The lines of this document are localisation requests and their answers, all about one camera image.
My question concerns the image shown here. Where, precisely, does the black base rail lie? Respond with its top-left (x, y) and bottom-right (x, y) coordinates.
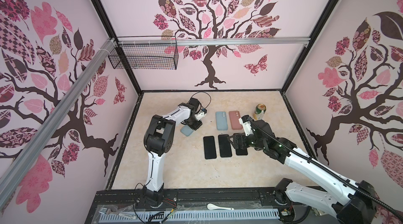
top-left (84, 187), bottom-right (341, 224)

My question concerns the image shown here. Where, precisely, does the black wire basket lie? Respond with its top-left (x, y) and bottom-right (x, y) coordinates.
top-left (108, 35), bottom-right (179, 70)

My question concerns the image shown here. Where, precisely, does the aluminium bar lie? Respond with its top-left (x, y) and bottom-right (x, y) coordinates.
top-left (119, 37), bottom-right (311, 46)
top-left (1, 38), bottom-right (116, 207)

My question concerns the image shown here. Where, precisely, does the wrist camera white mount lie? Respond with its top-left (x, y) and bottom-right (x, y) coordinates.
top-left (195, 108), bottom-right (207, 121)
top-left (239, 115), bottom-right (254, 136)

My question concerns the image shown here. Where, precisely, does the black phone clear case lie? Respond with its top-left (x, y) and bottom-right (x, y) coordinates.
top-left (218, 134), bottom-right (232, 158)

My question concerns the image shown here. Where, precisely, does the black smartphone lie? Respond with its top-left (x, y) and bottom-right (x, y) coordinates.
top-left (236, 149), bottom-right (248, 156)

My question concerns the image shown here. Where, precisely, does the green beverage can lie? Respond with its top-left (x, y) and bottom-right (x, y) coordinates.
top-left (253, 104), bottom-right (267, 121)

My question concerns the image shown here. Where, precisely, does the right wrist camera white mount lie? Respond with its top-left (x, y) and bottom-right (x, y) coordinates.
top-left (239, 115), bottom-right (254, 136)

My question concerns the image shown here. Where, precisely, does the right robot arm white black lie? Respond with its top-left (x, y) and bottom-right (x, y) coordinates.
top-left (227, 117), bottom-right (377, 224)

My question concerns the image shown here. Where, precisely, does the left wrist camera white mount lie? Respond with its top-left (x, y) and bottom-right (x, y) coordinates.
top-left (195, 108), bottom-right (207, 121)

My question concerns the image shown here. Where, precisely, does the aluminium bar back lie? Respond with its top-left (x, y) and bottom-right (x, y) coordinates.
top-left (119, 37), bottom-right (311, 46)

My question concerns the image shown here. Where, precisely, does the pink phone case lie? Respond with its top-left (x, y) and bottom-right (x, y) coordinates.
top-left (228, 111), bottom-right (242, 130)

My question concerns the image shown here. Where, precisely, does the aluminium bar left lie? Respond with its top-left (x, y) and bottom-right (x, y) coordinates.
top-left (1, 38), bottom-right (116, 207)

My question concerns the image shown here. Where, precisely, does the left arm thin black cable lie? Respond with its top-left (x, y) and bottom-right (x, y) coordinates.
top-left (191, 91), bottom-right (212, 111)

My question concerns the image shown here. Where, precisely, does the white slotted cable duct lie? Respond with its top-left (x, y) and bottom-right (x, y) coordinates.
top-left (98, 209), bottom-right (280, 224)

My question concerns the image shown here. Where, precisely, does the black phone white case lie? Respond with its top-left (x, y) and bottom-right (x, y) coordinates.
top-left (203, 136), bottom-right (217, 160)

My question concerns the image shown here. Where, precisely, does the light blue phone case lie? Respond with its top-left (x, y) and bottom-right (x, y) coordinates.
top-left (215, 111), bottom-right (228, 131)

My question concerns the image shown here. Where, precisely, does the white plastic spoon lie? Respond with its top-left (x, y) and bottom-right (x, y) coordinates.
top-left (207, 203), bottom-right (235, 211)

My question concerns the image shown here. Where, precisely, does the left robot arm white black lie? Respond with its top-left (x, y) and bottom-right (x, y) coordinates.
top-left (142, 98), bottom-right (207, 207)

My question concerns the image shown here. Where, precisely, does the pale green phone case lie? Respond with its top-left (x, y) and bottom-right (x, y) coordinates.
top-left (181, 125), bottom-right (194, 137)

